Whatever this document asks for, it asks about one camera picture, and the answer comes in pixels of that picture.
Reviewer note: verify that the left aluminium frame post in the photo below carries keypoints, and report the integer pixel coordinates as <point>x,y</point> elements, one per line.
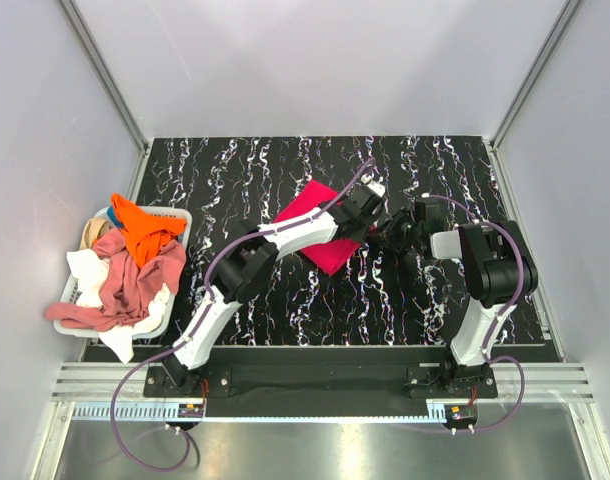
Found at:
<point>84,36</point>

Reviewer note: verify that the white garment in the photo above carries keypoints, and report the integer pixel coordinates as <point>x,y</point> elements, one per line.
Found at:
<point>119,339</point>

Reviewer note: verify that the aluminium front rail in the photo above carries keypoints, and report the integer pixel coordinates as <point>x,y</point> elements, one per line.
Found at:
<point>540,382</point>

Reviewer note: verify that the right small control board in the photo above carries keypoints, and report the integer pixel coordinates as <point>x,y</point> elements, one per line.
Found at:
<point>461,417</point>

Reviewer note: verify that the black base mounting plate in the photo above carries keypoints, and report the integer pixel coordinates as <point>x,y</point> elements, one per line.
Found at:
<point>312,390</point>

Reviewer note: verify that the beige garment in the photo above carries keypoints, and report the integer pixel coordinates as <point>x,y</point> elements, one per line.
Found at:
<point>94,229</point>

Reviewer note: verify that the orange t-shirt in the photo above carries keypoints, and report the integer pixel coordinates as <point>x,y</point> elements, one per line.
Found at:
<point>145,234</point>

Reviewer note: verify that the small control board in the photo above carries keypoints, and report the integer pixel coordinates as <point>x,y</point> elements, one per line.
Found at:
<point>191,410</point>
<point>461,417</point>

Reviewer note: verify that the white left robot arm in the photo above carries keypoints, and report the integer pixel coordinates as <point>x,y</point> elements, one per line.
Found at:
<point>326,230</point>

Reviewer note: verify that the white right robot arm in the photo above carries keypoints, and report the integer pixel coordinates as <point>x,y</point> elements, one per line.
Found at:
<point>498,271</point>

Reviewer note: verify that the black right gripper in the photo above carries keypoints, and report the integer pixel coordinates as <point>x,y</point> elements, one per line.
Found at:
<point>387,233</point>

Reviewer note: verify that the blue garment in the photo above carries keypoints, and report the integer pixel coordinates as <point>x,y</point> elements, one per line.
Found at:
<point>113,218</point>

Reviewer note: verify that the bright pink t-shirt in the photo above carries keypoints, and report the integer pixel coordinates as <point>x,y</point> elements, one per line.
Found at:
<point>329,257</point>

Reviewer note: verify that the white slotted cable duct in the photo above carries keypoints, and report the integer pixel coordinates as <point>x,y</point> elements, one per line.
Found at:
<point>123,411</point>

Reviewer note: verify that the right aluminium frame post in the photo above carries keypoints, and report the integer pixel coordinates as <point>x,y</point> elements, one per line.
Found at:
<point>545,54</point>

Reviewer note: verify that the dusty pink garment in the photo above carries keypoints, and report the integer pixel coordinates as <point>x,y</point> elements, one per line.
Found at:
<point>117,292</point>

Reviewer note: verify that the aluminium frame post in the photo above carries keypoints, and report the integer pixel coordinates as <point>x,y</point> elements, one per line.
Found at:
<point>84,36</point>
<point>545,54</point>

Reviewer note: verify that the left small control board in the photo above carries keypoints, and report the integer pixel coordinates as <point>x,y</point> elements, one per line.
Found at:
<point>191,410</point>

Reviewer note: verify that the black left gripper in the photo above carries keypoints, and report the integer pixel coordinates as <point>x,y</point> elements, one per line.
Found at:
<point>358,237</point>

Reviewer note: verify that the white plastic laundry basket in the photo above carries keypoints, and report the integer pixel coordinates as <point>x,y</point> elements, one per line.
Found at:
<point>71,294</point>

